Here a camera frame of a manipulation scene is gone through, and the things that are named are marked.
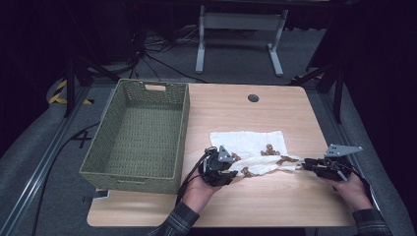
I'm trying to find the hand-held gripper black cable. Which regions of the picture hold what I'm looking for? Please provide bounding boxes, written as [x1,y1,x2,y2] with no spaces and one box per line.
[175,153,210,206]
[340,161,375,205]

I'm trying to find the right hand-held gripper black cable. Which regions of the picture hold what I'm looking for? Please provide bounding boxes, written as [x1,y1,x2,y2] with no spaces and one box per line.
[340,161,375,205]

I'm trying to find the aluminium floor rail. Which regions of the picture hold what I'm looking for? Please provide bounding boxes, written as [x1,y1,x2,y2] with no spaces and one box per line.
[0,85,91,236]
[319,89,394,236]

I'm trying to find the person's left hand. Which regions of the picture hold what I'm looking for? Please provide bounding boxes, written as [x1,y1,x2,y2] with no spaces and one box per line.
[181,173,224,214]

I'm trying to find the white cloth with brown print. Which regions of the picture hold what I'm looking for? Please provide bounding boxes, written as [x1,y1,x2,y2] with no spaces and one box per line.
[208,130,304,179]

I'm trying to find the person's right hand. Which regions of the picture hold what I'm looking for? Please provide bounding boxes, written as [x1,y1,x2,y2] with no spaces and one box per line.
[323,171,373,211]

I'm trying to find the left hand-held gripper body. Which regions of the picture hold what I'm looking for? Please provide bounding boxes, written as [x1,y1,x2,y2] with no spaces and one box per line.
[199,146,237,185]

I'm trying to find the yellow black floor tape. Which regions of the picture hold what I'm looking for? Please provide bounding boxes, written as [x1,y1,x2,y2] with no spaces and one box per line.
[48,79,94,106]

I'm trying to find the black metal stand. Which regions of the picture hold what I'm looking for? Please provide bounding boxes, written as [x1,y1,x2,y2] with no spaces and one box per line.
[63,55,121,119]
[288,62,345,125]

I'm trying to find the green woven basket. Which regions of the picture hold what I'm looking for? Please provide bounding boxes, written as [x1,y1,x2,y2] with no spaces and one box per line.
[78,78,191,195]

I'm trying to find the long black floor cable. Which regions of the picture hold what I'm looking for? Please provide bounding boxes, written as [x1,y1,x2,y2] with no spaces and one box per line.
[30,121,101,236]

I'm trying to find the left hand-held gripper black cable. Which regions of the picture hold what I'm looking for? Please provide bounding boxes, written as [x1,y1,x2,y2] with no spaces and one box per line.
[175,153,210,206]

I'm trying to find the bundle of black floor cables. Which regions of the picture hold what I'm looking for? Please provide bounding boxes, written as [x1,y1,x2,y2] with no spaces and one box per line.
[126,26,210,85]

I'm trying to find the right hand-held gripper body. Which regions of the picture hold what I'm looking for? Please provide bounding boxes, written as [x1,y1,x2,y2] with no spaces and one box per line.
[313,143,364,182]

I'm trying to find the white metal desk frame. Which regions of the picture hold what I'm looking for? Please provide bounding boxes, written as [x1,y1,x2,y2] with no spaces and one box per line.
[195,4,289,78]

